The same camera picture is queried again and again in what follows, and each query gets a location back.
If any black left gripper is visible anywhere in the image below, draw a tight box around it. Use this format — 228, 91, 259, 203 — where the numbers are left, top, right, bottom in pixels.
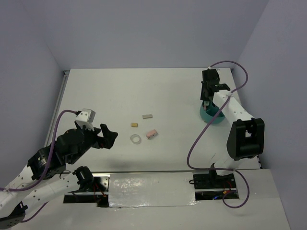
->
69, 123, 118, 164

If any clear tape roll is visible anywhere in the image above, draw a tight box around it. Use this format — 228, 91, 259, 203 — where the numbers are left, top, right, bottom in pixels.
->
130, 134, 142, 145

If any grey rectangular eraser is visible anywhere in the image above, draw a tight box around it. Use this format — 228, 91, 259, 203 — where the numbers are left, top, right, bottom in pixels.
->
142, 114, 153, 119

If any pink correction tape dispenser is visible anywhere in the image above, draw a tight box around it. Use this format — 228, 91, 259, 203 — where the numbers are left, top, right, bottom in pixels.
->
203, 101, 210, 111

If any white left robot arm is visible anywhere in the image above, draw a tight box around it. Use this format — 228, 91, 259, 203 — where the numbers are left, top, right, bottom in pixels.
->
0, 124, 118, 230

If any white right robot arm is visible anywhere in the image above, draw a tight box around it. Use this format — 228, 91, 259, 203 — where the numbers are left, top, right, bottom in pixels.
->
200, 69, 265, 187

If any teal round desk organizer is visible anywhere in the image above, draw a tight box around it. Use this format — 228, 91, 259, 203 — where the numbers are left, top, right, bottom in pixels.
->
200, 101, 225, 124

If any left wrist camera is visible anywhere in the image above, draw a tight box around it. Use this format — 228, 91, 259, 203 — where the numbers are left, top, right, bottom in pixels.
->
75, 109, 96, 131

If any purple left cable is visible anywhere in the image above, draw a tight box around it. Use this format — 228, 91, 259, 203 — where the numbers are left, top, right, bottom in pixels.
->
0, 109, 82, 223

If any purple cable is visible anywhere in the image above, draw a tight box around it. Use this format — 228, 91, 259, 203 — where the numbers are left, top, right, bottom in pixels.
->
186, 60, 251, 208
0, 109, 82, 223

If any aluminium table rail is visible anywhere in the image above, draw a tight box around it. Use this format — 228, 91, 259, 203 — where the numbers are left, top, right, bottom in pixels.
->
43, 69, 70, 149

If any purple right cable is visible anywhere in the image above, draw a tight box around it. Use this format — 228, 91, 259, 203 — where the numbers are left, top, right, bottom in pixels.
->
186, 60, 251, 208

